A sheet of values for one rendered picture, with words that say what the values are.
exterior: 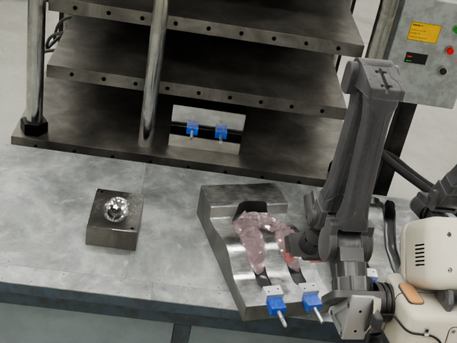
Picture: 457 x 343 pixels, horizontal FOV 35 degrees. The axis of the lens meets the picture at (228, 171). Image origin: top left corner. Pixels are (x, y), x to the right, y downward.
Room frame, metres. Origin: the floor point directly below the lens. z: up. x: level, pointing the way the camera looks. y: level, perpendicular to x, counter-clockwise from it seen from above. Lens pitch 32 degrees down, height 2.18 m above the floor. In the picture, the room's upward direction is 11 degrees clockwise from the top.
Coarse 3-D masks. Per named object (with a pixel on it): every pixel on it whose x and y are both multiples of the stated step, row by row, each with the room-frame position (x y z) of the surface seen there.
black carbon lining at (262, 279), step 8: (240, 208) 1.88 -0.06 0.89; (248, 208) 1.90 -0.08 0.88; (256, 208) 1.91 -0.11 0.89; (264, 208) 1.91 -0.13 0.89; (264, 272) 1.64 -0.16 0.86; (296, 272) 1.67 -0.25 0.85; (256, 280) 1.60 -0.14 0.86; (264, 280) 1.61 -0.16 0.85; (296, 280) 1.64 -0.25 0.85; (304, 280) 1.64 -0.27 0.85
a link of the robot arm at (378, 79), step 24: (360, 72) 1.41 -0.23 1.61; (384, 72) 1.41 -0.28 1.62; (384, 96) 1.35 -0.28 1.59; (360, 120) 1.38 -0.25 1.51; (384, 120) 1.34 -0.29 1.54; (360, 144) 1.34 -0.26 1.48; (360, 168) 1.32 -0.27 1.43; (360, 192) 1.31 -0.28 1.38; (336, 216) 1.34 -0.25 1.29; (360, 216) 1.31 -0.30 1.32; (336, 240) 1.29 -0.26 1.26
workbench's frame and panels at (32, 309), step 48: (0, 288) 1.46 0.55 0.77; (48, 288) 1.47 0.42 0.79; (0, 336) 1.51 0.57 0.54; (48, 336) 1.52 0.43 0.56; (96, 336) 1.54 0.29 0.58; (144, 336) 1.55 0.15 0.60; (192, 336) 1.56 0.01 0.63; (240, 336) 1.58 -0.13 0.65; (288, 336) 1.59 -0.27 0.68; (336, 336) 1.60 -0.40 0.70; (384, 336) 1.57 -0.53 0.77
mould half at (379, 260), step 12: (372, 204) 1.99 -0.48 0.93; (372, 216) 1.93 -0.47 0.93; (396, 216) 1.95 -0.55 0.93; (408, 216) 1.96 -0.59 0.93; (396, 228) 1.91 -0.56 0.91; (396, 240) 1.87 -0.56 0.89; (384, 252) 1.81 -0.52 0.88; (372, 264) 1.73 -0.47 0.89; (384, 264) 1.74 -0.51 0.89; (384, 276) 1.68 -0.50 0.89
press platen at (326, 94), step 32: (64, 32) 2.64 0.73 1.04; (96, 32) 2.70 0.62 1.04; (128, 32) 2.76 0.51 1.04; (64, 64) 2.36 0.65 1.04; (96, 64) 2.41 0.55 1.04; (128, 64) 2.46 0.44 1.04; (192, 64) 2.57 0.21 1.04; (224, 64) 2.62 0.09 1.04; (256, 64) 2.68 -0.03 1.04; (288, 64) 2.74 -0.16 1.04; (320, 64) 2.81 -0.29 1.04; (192, 96) 2.38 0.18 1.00; (224, 96) 2.39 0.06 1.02; (256, 96) 2.40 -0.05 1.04; (288, 96) 2.45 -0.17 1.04; (320, 96) 2.50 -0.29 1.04
